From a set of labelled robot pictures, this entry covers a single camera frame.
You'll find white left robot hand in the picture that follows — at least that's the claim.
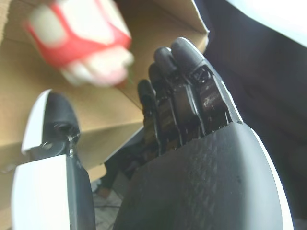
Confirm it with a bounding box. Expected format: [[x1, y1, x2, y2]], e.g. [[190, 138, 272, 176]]
[[11, 37, 295, 230]]

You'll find cardboard box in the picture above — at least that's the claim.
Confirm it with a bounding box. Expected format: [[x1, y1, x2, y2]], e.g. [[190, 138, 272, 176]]
[[0, 0, 211, 230]]

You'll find strawberry toy cake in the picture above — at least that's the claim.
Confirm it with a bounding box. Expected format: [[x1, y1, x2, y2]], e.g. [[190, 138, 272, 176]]
[[23, 0, 135, 88]]

